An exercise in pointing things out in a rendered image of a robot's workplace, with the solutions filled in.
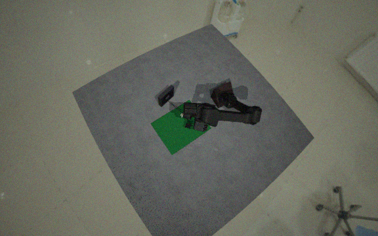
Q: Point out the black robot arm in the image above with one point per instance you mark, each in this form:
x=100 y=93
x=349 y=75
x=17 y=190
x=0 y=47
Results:
x=208 y=113

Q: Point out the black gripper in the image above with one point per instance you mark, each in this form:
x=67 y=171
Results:
x=190 y=116

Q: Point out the green circuit board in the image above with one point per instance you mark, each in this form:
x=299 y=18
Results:
x=172 y=132

